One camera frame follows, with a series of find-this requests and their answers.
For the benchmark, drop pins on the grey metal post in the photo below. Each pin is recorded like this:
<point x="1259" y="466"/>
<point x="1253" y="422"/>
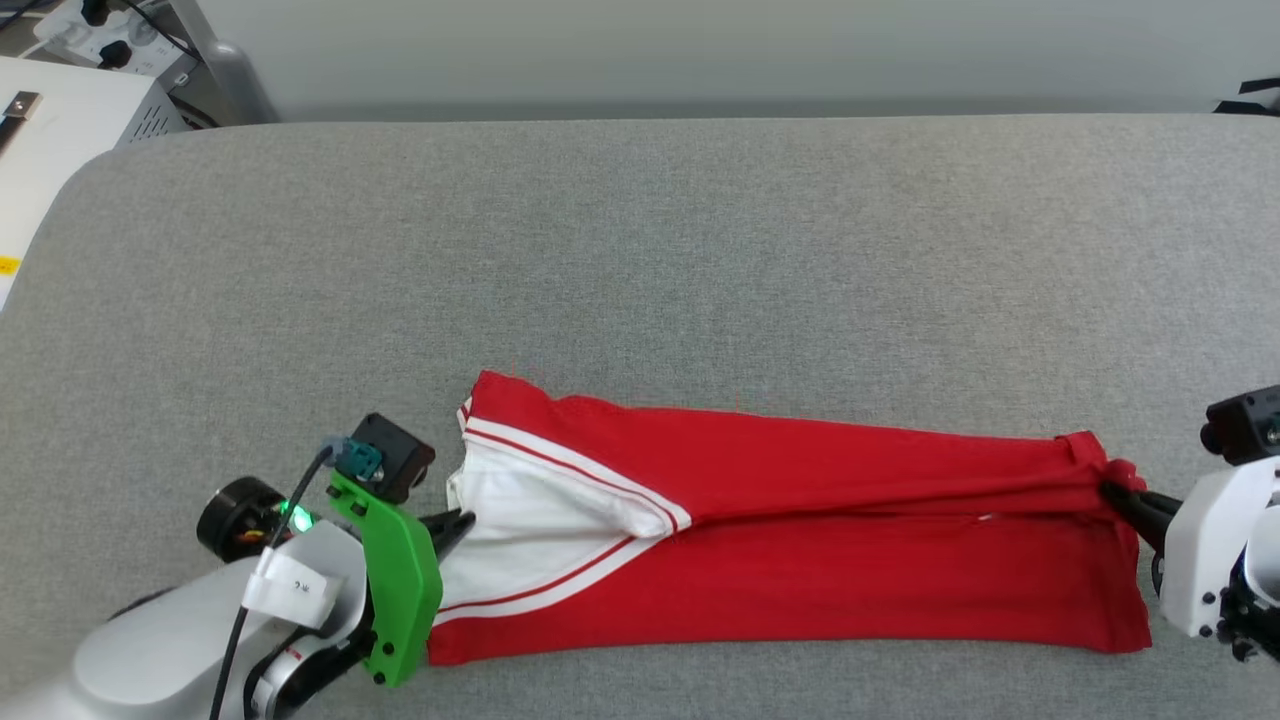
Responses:
<point x="235" y="85"/>

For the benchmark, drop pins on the white metal appliance box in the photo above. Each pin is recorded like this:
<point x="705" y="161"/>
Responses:
<point x="70" y="160"/>

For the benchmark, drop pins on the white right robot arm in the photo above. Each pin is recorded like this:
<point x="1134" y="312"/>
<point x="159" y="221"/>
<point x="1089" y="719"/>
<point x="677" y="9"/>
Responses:
<point x="1262" y="620"/>

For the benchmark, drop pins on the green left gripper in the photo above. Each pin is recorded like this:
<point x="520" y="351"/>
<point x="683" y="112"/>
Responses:
<point x="405" y="590"/>

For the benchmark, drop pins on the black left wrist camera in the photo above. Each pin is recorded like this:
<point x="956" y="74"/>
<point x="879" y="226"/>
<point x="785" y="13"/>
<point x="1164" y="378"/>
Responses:
<point x="395" y="450"/>

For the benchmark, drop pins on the white power strip with plugs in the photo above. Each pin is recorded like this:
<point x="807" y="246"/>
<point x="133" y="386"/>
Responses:
<point x="75" y="35"/>

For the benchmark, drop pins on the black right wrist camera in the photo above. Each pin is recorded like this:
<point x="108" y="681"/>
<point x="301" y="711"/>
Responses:
<point x="1245" y="425"/>

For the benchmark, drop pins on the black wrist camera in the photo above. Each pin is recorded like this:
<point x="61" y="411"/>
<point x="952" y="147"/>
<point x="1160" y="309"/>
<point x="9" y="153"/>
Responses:
<point x="395" y="450"/>
<point x="1245" y="425"/>

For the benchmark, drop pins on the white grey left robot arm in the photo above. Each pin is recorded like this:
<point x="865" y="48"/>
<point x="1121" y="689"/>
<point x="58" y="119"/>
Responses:
<point x="160" y="650"/>

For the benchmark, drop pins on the red white basketball jersey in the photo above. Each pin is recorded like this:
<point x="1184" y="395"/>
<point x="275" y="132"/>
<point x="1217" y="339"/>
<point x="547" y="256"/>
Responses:
<point x="850" y="560"/>

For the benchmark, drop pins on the black object beside sofa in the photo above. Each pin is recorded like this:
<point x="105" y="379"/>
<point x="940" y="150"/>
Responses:
<point x="1255" y="100"/>

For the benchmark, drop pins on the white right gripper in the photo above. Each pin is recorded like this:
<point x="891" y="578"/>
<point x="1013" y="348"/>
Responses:
<point x="1205" y="560"/>

